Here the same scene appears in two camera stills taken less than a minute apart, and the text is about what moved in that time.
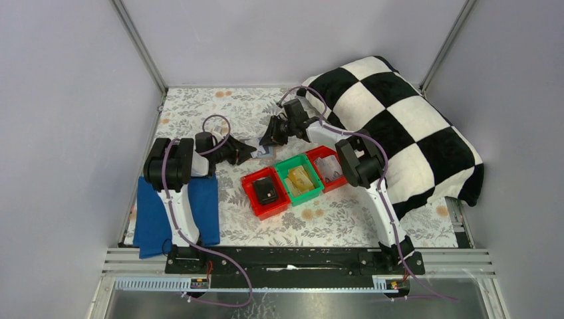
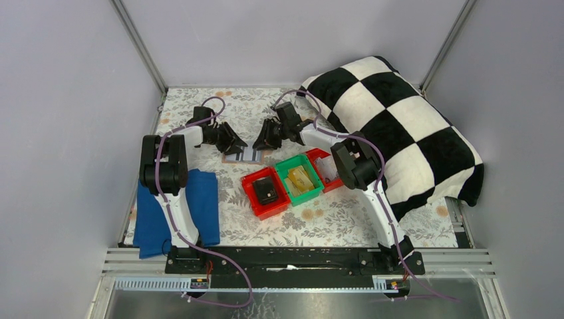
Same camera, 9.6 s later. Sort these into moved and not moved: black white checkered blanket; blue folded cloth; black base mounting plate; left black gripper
Moved: left black gripper
Not moved: black base mounting plate; black white checkered blanket; blue folded cloth
